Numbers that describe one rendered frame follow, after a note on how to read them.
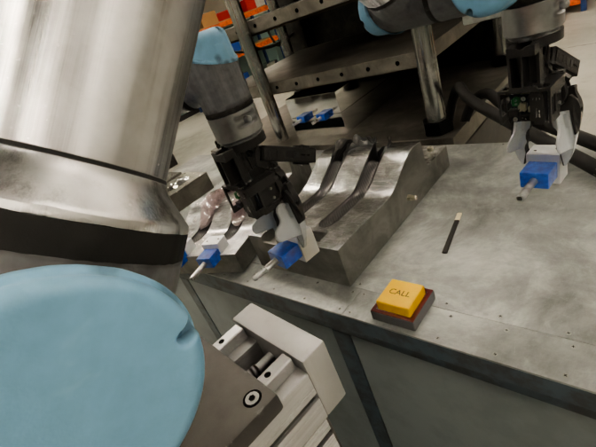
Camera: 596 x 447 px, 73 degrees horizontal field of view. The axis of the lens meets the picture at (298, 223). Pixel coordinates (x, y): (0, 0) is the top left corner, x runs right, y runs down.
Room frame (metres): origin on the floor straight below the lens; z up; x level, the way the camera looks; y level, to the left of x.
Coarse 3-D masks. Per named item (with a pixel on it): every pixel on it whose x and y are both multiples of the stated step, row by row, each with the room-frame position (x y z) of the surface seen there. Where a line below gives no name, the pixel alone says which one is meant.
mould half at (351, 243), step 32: (320, 160) 1.01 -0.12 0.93; (352, 160) 0.93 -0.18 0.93; (384, 160) 0.86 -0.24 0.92; (416, 160) 0.84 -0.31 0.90; (448, 160) 0.95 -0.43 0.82; (384, 192) 0.78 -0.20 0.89; (416, 192) 0.82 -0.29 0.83; (352, 224) 0.69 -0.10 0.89; (384, 224) 0.73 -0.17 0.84; (320, 256) 0.67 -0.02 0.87; (352, 256) 0.65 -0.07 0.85
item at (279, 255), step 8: (312, 232) 0.62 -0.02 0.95; (288, 240) 0.63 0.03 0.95; (296, 240) 0.61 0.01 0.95; (312, 240) 0.62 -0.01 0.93; (272, 248) 0.62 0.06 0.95; (280, 248) 0.61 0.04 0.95; (288, 248) 0.60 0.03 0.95; (296, 248) 0.60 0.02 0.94; (304, 248) 0.61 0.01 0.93; (312, 248) 0.62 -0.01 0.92; (272, 256) 0.61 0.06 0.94; (280, 256) 0.59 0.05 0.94; (288, 256) 0.59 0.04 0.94; (296, 256) 0.60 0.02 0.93; (304, 256) 0.60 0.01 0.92; (312, 256) 0.61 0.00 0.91; (272, 264) 0.59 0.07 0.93; (280, 264) 0.60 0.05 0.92; (288, 264) 0.59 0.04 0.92; (264, 272) 0.58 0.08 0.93
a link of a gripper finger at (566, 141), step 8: (560, 112) 0.54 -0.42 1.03; (568, 112) 0.53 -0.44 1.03; (560, 120) 0.53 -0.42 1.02; (568, 120) 0.53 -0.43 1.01; (560, 128) 0.53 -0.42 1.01; (568, 128) 0.53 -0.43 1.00; (560, 136) 0.52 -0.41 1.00; (568, 136) 0.53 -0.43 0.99; (576, 136) 0.53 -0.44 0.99; (560, 144) 0.52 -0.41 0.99; (568, 144) 0.53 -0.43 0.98; (560, 152) 0.51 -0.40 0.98; (568, 152) 0.54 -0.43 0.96; (568, 160) 0.54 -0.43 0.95
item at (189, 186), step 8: (184, 176) 1.54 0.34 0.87; (192, 176) 1.50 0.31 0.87; (200, 176) 1.48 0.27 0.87; (208, 176) 1.50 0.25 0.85; (168, 184) 1.52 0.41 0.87; (176, 184) 1.53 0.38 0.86; (184, 184) 1.44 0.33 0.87; (192, 184) 1.45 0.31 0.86; (200, 184) 1.47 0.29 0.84; (208, 184) 1.49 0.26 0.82; (168, 192) 1.42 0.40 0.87; (176, 192) 1.40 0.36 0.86; (184, 192) 1.42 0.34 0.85; (192, 192) 1.44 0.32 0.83; (200, 192) 1.46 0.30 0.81; (176, 200) 1.39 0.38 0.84; (184, 200) 1.41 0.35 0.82; (192, 200) 1.43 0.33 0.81
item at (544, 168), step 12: (528, 156) 0.58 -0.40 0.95; (540, 156) 0.57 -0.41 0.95; (552, 156) 0.55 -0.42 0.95; (528, 168) 0.56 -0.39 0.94; (540, 168) 0.55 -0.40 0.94; (552, 168) 0.54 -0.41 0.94; (564, 168) 0.56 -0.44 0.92; (528, 180) 0.55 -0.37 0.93; (540, 180) 0.53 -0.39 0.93; (552, 180) 0.53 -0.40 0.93; (528, 192) 0.51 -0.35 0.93
